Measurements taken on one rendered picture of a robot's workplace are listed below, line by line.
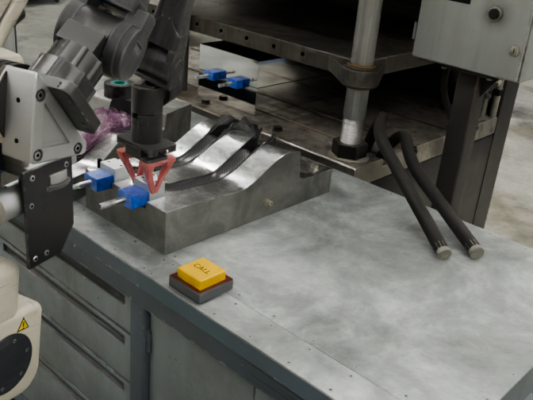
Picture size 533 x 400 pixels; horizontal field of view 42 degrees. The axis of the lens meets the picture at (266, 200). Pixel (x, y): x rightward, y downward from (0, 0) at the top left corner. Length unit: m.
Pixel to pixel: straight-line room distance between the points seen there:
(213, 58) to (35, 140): 1.47
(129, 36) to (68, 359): 1.02
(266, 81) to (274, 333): 1.21
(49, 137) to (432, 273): 0.78
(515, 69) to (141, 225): 0.96
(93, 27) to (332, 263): 0.65
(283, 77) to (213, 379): 1.20
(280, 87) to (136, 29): 1.33
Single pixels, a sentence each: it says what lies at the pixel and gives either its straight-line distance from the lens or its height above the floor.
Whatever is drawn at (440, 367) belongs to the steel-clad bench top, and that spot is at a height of 0.80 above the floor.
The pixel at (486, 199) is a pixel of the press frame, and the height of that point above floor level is 0.45.
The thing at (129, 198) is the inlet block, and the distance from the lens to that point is 1.30.
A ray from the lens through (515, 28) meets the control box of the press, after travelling 1.76.
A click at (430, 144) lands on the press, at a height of 0.77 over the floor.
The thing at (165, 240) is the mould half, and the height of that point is 0.83.
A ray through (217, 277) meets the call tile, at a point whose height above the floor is 0.83.
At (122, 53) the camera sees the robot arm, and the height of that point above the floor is 1.23.
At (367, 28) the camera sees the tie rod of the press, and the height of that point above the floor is 1.14.
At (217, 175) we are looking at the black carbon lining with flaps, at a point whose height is 0.88.
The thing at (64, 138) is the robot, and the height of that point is 1.13.
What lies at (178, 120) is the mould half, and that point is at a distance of 1.80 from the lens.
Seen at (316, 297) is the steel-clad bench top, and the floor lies 0.80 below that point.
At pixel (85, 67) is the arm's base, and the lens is 0.91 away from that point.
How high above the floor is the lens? 1.45
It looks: 24 degrees down
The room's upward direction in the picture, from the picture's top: 5 degrees clockwise
